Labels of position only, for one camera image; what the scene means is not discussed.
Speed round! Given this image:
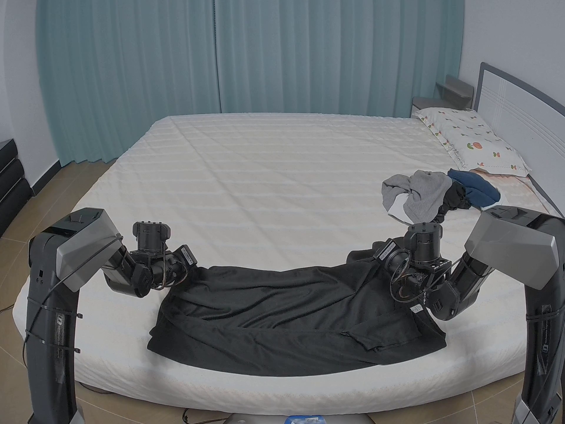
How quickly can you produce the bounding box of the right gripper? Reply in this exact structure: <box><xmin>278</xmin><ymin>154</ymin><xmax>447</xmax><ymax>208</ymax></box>
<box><xmin>373</xmin><ymin>239</ymin><xmax>413</xmax><ymax>281</ymax></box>

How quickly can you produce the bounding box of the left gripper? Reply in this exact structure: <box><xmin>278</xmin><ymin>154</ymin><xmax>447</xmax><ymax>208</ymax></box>
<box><xmin>165</xmin><ymin>245</ymin><xmax>199</xmax><ymax>284</ymax></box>

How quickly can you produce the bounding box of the black T-shirt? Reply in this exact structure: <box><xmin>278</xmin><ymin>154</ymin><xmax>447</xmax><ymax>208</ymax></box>
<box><xmin>147</xmin><ymin>248</ymin><xmax>447</xmax><ymax>376</ymax></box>

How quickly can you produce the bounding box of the pile of clothes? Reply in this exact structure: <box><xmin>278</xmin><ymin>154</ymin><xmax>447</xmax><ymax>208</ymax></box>
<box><xmin>380</xmin><ymin>169</ymin><xmax>501</xmax><ymax>226</ymax></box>

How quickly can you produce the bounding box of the bed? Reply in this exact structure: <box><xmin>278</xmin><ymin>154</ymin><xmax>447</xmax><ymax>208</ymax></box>
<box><xmin>12</xmin><ymin>62</ymin><xmax>565</xmax><ymax>416</ymax></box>

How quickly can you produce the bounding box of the white printed pillow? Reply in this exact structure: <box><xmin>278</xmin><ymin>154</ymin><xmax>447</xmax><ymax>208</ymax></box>
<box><xmin>413</xmin><ymin>108</ymin><xmax>532</xmax><ymax>178</ymax></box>

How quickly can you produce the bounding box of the grey bedside table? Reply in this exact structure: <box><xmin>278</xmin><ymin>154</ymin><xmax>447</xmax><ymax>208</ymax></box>
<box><xmin>412</xmin><ymin>75</ymin><xmax>475</xmax><ymax>118</ymax></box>

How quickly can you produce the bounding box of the black chest of drawers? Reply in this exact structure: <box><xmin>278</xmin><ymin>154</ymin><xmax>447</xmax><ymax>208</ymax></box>
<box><xmin>0</xmin><ymin>139</ymin><xmax>32</xmax><ymax>237</ymax></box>

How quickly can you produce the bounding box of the blue-green curtain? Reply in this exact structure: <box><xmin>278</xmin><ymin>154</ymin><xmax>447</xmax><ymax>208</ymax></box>
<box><xmin>214</xmin><ymin>0</ymin><xmax>465</xmax><ymax>119</ymax></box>
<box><xmin>36</xmin><ymin>0</ymin><xmax>222</xmax><ymax>168</ymax></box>

